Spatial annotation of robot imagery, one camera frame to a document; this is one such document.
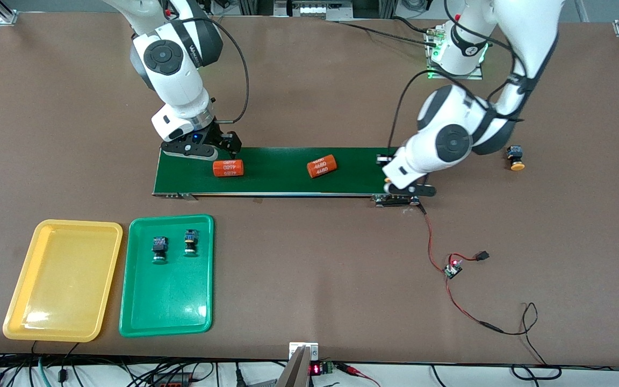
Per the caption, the orange cylinder white print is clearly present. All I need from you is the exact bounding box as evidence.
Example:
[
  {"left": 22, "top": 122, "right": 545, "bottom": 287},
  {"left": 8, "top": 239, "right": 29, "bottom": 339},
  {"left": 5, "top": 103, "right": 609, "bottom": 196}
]
[
  {"left": 307, "top": 154, "right": 339, "bottom": 179},
  {"left": 213, "top": 159, "right": 244, "bottom": 177}
]

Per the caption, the yellow push button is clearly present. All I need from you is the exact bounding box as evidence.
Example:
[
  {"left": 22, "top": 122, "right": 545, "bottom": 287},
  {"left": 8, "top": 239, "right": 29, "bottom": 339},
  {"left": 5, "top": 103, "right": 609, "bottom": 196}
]
[{"left": 506, "top": 144, "right": 526, "bottom": 171}]

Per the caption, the green conveyor belt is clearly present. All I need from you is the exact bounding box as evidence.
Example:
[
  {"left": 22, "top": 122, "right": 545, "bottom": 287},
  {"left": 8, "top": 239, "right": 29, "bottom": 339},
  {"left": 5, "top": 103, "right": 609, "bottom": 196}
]
[{"left": 152, "top": 145, "right": 422, "bottom": 207}]

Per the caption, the green plastic tray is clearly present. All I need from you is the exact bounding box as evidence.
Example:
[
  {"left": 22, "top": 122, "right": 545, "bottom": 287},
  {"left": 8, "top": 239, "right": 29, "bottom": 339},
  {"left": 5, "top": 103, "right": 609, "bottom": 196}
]
[{"left": 119, "top": 214, "right": 215, "bottom": 338}]

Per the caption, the white power strip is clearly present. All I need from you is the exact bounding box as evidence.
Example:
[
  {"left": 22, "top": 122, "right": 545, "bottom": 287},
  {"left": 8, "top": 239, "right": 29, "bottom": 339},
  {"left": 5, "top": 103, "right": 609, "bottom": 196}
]
[{"left": 292, "top": 2, "right": 354, "bottom": 18}]

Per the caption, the yellow plastic tray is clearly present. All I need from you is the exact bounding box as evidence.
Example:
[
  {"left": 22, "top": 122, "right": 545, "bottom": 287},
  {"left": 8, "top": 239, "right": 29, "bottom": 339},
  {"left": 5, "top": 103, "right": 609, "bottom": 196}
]
[{"left": 2, "top": 219, "right": 124, "bottom": 343}]

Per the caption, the red clip lead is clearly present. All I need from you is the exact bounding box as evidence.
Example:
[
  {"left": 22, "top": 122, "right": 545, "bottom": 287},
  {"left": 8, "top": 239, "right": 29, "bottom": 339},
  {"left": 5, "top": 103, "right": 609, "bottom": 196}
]
[{"left": 336, "top": 363, "right": 381, "bottom": 387}]

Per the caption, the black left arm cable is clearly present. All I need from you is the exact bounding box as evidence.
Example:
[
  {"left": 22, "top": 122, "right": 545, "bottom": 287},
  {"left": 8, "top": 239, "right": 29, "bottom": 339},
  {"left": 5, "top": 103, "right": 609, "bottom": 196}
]
[{"left": 387, "top": 0, "right": 528, "bottom": 156}]

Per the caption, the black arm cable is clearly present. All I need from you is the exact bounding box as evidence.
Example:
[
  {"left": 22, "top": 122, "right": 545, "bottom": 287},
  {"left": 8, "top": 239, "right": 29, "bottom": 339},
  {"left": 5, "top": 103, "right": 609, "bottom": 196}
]
[
  {"left": 178, "top": 16, "right": 250, "bottom": 124},
  {"left": 387, "top": 0, "right": 528, "bottom": 156}
]

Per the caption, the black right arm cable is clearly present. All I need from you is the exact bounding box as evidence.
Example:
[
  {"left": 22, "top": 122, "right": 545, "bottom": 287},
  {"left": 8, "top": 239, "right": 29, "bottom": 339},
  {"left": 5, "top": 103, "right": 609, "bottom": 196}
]
[{"left": 178, "top": 16, "right": 250, "bottom": 124}]

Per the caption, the red black twisted wire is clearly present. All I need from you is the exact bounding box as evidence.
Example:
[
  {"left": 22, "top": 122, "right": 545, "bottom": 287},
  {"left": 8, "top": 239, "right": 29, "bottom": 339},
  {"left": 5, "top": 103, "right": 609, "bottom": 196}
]
[{"left": 420, "top": 200, "right": 505, "bottom": 335}]

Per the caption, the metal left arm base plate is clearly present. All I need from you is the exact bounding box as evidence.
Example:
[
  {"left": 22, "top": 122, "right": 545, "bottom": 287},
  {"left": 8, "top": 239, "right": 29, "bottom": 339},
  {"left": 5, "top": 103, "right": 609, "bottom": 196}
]
[{"left": 427, "top": 26, "right": 485, "bottom": 80}]

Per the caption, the black cable across table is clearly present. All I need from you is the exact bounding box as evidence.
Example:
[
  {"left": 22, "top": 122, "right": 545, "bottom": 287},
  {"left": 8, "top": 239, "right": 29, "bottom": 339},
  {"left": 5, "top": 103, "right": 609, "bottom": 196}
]
[{"left": 335, "top": 19, "right": 443, "bottom": 49}]

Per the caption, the thin black looped wire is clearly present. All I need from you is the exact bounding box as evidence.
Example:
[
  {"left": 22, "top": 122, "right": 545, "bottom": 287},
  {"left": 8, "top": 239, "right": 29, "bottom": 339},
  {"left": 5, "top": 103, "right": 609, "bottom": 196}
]
[{"left": 500, "top": 302, "right": 563, "bottom": 380}]

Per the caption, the grey metal camera bracket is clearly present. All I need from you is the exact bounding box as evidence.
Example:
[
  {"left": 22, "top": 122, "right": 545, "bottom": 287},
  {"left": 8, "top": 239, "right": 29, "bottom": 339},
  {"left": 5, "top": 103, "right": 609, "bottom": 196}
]
[{"left": 276, "top": 342, "right": 320, "bottom": 387}]

